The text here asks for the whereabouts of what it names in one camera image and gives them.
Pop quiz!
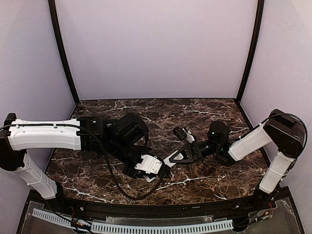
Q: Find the white slotted cable duct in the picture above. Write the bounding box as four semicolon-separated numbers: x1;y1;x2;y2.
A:
90;218;234;233
32;208;71;228

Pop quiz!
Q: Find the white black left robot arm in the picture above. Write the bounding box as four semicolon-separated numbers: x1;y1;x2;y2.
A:
0;113;170;201

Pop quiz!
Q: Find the black left frame post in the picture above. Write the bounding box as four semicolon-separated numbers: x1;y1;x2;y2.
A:
48;0;80;105

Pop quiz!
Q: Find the white remote control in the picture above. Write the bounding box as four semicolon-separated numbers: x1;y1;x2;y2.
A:
163;150;183;168

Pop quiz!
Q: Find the white battery cover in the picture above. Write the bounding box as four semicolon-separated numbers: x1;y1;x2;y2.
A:
144;175;156;183

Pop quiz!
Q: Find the black right frame post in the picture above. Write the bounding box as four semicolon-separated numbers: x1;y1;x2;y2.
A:
236;0;265;103

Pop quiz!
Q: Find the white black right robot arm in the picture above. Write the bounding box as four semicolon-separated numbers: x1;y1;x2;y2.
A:
164;109;308;194

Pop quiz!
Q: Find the white slotted cable duct left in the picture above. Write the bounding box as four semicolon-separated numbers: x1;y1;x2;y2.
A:
32;208;71;228

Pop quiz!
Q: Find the white slotted cable duct centre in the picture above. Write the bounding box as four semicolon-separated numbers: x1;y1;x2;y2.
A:
90;218;234;233

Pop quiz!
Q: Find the black front rail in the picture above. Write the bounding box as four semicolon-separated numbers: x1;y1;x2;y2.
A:
64;196;254;219

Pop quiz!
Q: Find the black frame post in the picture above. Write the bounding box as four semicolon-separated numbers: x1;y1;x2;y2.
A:
236;0;265;103
48;0;80;105

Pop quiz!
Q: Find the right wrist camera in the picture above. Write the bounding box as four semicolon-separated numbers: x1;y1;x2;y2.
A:
173;127;195;143

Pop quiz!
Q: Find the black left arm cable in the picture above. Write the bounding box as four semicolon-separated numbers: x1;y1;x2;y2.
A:
82;126;164;201

